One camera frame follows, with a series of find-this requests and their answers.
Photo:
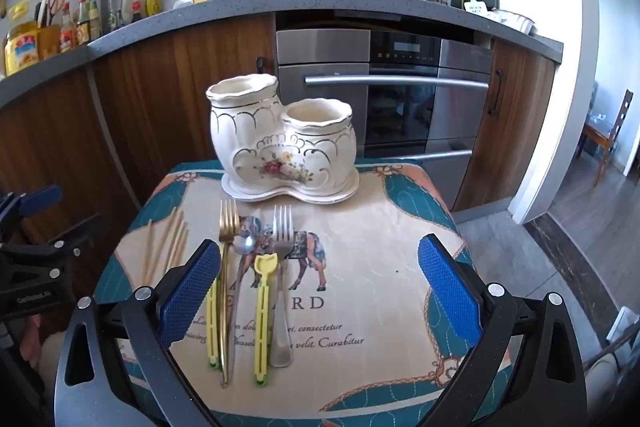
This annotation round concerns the wooden cabinet door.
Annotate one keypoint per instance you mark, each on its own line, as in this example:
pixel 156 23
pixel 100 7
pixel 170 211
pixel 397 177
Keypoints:
pixel 45 147
pixel 520 132
pixel 190 77

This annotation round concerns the printed horse tablecloth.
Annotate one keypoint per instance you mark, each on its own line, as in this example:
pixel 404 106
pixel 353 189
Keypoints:
pixel 360 257

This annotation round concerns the stainless steel oven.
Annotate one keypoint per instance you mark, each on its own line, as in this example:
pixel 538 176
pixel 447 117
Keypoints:
pixel 325 52

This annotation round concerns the large yellow oil jug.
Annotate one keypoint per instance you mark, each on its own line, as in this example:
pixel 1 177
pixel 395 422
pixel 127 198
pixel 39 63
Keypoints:
pixel 21 52

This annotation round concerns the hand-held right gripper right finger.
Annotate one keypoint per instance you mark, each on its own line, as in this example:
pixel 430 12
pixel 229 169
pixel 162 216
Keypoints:
pixel 447 287

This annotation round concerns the scissors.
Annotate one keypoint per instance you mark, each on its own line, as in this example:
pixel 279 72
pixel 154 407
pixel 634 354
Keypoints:
pixel 55 4

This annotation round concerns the silver fork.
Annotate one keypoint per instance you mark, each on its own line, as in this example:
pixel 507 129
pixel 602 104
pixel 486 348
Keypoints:
pixel 283 227

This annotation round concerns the yellow plastic spoon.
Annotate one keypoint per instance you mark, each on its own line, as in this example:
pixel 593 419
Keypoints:
pixel 264 287

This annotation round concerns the stainless steel drawer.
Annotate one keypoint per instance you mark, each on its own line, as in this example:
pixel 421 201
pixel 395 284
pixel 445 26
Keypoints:
pixel 445 172

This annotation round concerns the yellow-capped oil bottle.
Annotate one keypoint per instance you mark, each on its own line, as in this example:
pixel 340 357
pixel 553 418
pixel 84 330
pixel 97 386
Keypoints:
pixel 115 12

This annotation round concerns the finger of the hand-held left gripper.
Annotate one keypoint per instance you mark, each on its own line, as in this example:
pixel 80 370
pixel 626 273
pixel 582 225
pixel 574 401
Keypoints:
pixel 32 199
pixel 75 234

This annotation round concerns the wooden chopstick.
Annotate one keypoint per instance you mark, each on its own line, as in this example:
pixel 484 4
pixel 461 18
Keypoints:
pixel 183 249
pixel 174 242
pixel 165 242
pixel 179 247

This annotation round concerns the yellow jar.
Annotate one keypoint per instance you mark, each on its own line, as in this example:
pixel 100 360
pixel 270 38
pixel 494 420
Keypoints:
pixel 153 3

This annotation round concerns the grey speckled kitchen counter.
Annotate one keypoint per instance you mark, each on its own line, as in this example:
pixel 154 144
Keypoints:
pixel 310 2

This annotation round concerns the wooden chair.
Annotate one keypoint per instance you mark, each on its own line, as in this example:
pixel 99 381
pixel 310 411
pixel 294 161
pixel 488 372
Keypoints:
pixel 600 137

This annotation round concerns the red-labelled sauce bottle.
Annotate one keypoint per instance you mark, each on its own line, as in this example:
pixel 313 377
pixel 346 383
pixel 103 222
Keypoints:
pixel 67 34

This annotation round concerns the person's left forearm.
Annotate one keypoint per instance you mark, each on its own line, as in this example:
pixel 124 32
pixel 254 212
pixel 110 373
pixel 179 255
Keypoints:
pixel 47 357

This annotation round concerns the cream ceramic drip tray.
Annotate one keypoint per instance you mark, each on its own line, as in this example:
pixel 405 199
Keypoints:
pixel 290 196

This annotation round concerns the gold fork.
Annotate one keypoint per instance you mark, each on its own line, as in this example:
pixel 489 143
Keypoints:
pixel 229 219

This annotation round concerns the white spoon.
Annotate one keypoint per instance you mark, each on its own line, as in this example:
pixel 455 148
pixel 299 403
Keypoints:
pixel 183 1

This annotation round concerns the orange utensil container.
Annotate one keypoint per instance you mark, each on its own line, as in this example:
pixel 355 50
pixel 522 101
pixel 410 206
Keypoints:
pixel 49 43

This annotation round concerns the cream ceramic utensil holder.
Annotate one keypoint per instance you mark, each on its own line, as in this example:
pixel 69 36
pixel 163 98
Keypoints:
pixel 280 137

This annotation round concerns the silver spoon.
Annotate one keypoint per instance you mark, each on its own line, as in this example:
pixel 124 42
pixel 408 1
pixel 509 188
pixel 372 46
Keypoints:
pixel 244 246

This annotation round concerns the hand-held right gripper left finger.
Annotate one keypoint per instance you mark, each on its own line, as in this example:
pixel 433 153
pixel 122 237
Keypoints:
pixel 192 287

